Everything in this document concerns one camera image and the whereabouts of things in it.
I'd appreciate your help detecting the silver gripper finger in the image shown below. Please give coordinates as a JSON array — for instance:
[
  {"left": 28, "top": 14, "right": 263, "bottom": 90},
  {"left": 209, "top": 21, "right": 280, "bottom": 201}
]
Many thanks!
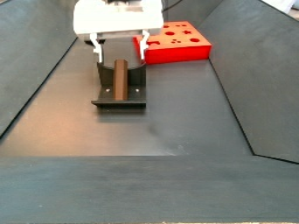
[
  {"left": 89, "top": 33, "right": 102, "bottom": 63},
  {"left": 138, "top": 30, "right": 149, "bottom": 61}
]

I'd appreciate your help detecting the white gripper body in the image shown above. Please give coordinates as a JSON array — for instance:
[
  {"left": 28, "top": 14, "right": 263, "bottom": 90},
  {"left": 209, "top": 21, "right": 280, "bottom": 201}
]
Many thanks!
[{"left": 73, "top": 0, "right": 164, "bottom": 40}]

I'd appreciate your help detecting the brown hexagonal peg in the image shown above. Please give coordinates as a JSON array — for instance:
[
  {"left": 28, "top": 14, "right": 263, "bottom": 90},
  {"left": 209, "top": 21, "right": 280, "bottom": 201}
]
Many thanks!
[{"left": 113, "top": 59, "right": 128, "bottom": 101}]

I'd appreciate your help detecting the red shape-sorter block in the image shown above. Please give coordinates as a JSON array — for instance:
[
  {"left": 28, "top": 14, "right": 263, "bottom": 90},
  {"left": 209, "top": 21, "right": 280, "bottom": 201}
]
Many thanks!
[{"left": 144, "top": 21, "right": 210, "bottom": 65}]

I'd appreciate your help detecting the dark grey curved holder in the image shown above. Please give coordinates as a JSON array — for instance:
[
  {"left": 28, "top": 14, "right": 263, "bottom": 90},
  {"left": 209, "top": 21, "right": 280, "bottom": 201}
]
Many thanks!
[{"left": 90, "top": 63, "right": 145, "bottom": 108}]

